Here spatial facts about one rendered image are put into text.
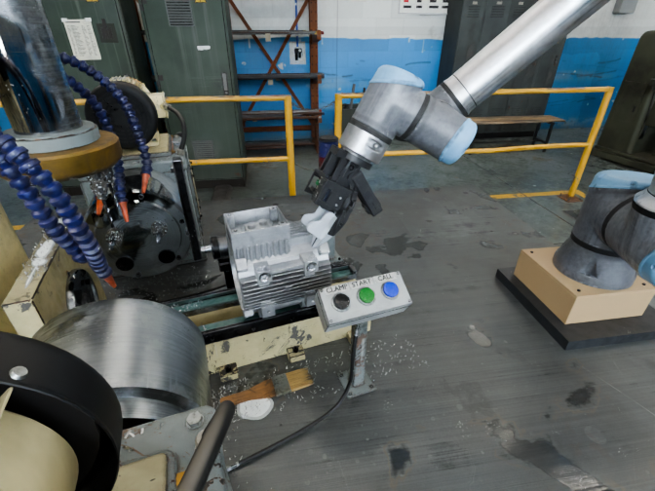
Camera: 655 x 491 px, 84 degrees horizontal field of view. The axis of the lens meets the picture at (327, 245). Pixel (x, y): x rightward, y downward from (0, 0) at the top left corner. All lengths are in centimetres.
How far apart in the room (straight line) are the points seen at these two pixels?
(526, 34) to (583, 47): 662
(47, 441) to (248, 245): 55
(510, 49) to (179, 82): 334
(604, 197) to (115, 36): 372
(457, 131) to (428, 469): 62
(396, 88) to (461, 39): 517
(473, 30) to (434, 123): 522
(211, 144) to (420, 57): 348
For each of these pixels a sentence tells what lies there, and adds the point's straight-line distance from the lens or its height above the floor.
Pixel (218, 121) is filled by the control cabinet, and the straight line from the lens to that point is 392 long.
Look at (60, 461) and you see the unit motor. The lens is 28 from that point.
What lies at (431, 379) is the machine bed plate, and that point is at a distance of 92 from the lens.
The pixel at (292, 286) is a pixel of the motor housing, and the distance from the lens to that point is 79.
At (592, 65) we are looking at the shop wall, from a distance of 767.
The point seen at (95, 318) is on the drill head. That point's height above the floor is 116.
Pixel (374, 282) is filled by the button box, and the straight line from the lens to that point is 70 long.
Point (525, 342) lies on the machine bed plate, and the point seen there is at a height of 80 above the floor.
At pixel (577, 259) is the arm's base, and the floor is 97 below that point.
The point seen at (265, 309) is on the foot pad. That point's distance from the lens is 79.
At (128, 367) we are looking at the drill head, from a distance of 50.
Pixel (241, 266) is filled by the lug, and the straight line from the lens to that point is 75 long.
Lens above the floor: 149
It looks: 31 degrees down
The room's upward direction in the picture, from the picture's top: straight up
